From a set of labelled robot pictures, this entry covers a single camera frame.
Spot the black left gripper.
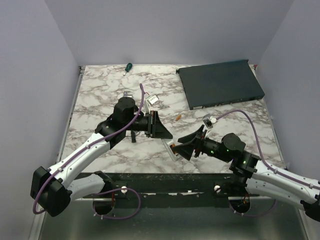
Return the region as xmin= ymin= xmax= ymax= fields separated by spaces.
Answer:
xmin=124 ymin=110 xmax=173 ymax=139

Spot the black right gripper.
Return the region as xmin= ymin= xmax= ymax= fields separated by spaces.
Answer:
xmin=172 ymin=124 xmax=231 ymax=163

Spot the white remote control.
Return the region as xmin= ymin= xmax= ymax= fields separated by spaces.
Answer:
xmin=161 ymin=139 xmax=180 ymax=162

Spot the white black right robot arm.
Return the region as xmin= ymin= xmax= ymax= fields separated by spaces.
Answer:
xmin=172 ymin=127 xmax=320 ymax=221

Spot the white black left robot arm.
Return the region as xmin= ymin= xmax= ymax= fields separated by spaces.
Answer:
xmin=30 ymin=97 xmax=173 ymax=217

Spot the black cable connector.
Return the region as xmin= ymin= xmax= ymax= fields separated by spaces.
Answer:
xmin=130 ymin=130 xmax=136 ymax=143

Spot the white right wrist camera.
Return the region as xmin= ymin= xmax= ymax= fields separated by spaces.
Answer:
xmin=202 ymin=113 xmax=217 ymax=137

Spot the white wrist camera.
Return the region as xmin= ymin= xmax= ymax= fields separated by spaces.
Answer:
xmin=144 ymin=93 xmax=159 ymax=113
xmin=202 ymin=113 xmax=217 ymax=137

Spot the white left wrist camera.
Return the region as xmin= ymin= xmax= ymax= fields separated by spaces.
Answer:
xmin=144 ymin=93 xmax=159 ymax=113

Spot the silver metal bracket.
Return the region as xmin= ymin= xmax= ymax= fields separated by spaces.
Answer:
xmin=123 ymin=91 xmax=133 ymax=98

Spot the dark flat network switch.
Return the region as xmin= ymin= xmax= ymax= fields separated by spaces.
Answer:
xmin=176 ymin=59 xmax=265 ymax=110

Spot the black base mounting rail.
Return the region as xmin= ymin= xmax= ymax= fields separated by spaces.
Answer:
xmin=77 ymin=171 xmax=249 ymax=209

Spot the aluminium front rail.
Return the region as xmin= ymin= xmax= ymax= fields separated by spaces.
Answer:
xmin=82 ymin=192 xmax=271 ymax=202

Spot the aluminium rail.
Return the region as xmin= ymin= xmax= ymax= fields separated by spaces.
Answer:
xmin=82 ymin=192 xmax=271 ymax=202
xmin=55 ymin=65 xmax=86 ymax=163

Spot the green handled screwdriver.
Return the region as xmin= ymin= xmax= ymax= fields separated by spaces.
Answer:
xmin=123 ymin=62 xmax=133 ymax=76

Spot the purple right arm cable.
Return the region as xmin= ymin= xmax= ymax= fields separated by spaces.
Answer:
xmin=216 ymin=109 xmax=320 ymax=218

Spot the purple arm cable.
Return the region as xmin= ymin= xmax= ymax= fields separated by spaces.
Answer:
xmin=33 ymin=83 xmax=150 ymax=215
xmin=216 ymin=109 xmax=320 ymax=218

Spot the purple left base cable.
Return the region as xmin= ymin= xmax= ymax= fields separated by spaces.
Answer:
xmin=92 ymin=187 xmax=142 ymax=221

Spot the aluminium left side rail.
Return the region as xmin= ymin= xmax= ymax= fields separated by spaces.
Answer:
xmin=55 ymin=65 xmax=86 ymax=163

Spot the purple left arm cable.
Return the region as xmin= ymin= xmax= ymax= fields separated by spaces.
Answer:
xmin=33 ymin=83 xmax=150 ymax=215

